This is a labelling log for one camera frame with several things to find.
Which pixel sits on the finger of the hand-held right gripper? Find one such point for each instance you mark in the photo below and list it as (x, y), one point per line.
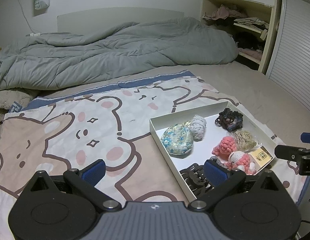
(287, 152)
(308, 138)

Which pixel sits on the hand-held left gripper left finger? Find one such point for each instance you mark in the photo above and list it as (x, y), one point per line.
(95, 172)

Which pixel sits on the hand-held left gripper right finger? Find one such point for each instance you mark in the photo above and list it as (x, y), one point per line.
(215, 172)

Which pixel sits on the brown hair claw clip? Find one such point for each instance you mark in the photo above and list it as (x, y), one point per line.
(195, 177)

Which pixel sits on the yellow tissue pack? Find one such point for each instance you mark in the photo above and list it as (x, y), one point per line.
(261, 156)

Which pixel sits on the pink white crochet toy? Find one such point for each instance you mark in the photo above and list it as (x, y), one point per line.
(223, 145)

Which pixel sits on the white cardboard box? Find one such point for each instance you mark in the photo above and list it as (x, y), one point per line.
(210, 135)

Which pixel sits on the floral embroidered round pouch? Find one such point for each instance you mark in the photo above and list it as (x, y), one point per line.
(177, 141)

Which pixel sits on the pale crochet piece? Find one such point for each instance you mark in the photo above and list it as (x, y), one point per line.
(198, 126)

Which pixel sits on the purple knit scrunchie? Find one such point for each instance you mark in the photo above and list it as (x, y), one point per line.
(235, 124)

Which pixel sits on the bear printed blanket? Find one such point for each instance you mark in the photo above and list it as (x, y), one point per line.
(70, 130)

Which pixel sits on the beige bed sheet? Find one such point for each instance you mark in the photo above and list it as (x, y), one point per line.
(269, 92)

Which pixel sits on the white slatted door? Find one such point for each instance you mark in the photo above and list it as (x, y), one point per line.
(294, 42)

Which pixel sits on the pink folded clothes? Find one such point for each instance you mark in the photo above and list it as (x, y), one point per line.
(249, 53)

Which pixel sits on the beige fluffy blanket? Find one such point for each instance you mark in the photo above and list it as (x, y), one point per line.
(10, 102)

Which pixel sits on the dark clothes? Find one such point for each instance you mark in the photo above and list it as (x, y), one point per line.
(247, 41)

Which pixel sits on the grey duvet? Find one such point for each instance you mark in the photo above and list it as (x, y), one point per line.
(107, 52)

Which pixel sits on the beige folded clothes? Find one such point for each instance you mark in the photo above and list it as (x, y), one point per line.
(249, 21)

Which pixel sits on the white charger plug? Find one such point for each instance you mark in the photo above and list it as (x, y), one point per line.
(34, 34)

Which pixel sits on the pink garment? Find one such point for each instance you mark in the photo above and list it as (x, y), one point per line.
(223, 12)

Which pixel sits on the cream wall shelf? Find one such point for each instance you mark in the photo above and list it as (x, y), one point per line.
(268, 42)

